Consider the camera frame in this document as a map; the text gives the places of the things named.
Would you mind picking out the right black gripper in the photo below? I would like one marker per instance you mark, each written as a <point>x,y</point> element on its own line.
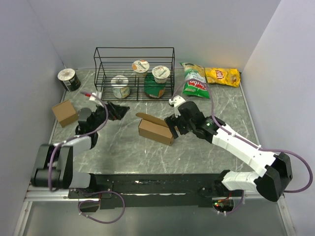
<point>172,121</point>

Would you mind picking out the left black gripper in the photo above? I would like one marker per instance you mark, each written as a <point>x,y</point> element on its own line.
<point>116,111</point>

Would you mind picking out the brown cardboard box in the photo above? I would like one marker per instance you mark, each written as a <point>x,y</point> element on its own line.
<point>154,129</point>

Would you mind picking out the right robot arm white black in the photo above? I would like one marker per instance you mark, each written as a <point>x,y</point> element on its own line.
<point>271,171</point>

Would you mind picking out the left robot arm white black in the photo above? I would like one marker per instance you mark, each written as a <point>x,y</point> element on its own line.
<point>54,162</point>

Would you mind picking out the small folded cardboard box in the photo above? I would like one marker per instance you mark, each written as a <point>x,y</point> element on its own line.
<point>65,113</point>

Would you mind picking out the white lidded cup lower shelf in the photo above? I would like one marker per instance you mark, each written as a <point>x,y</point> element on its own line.
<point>120,86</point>

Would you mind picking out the green Chuba chips bag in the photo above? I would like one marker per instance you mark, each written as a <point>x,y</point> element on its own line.
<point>195,84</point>

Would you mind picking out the yogurt cup beige label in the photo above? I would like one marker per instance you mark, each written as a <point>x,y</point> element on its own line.
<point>160,74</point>

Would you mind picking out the yogurt cup orange label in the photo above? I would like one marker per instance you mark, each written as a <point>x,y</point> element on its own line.
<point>140,67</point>

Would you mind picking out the black can white lid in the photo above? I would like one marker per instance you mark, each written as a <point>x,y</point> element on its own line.
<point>69,79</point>

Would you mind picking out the yellow Lays chips bag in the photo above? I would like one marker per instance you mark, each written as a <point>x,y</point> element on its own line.
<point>223,76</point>

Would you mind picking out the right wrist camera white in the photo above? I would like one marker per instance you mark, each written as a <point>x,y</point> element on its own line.
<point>175,103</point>

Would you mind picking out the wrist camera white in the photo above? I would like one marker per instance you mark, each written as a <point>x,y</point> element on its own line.
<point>175,103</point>
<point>94,96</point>

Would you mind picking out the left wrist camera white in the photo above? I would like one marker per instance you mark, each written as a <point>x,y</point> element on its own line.
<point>94,96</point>

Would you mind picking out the black wire rack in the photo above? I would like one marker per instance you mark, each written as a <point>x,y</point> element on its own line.
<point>112,61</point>

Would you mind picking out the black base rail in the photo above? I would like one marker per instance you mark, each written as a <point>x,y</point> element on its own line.
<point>155,190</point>

